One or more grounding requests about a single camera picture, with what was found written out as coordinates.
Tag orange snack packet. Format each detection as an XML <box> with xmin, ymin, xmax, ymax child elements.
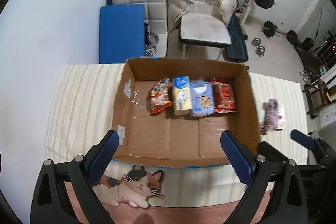
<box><xmin>149</xmin><ymin>77</ymin><xmax>173</xmax><ymax>115</ymax></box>

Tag dark wooden stool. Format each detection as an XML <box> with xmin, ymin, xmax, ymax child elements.
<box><xmin>302</xmin><ymin>78</ymin><xmax>334</xmax><ymax>120</ymax></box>

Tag yellow tissue pack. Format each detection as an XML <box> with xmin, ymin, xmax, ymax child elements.
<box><xmin>172</xmin><ymin>76</ymin><xmax>193</xmax><ymax>116</ymax></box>

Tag striped bed sheet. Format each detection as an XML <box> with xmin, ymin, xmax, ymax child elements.
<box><xmin>46</xmin><ymin>64</ymin><xmax>307</xmax><ymax>207</ymax></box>

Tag purple cloth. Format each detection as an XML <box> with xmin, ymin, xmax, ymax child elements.
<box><xmin>263</xmin><ymin>98</ymin><xmax>278</xmax><ymax>131</ymax></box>

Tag red wet wipes packet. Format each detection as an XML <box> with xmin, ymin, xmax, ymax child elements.
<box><xmin>210</xmin><ymin>77</ymin><xmax>237</xmax><ymax>113</ymax></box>

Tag white padded chair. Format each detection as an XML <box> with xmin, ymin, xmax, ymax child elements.
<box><xmin>179</xmin><ymin>12</ymin><xmax>231</xmax><ymax>57</ymax></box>

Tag cardboard box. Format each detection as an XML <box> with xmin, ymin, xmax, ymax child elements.
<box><xmin>112</xmin><ymin>57</ymin><xmax>259</xmax><ymax>168</ymax></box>

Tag white cigarette box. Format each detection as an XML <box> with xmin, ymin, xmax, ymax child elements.
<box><xmin>276</xmin><ymin>103</ymin><xmax>286</xmax><ymax>130</ymax></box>

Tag floor barbell black plates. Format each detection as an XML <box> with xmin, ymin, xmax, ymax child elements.
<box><xmin>261</xmin><ymin>21</ymin><xmax>299</xmax><ymax>45</ymax></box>

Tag blue tissue pack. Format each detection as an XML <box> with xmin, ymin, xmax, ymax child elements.
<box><xmin>190</xmin><ymin>80</ymin><xmax>215</xmax><ymax>118</ymax></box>

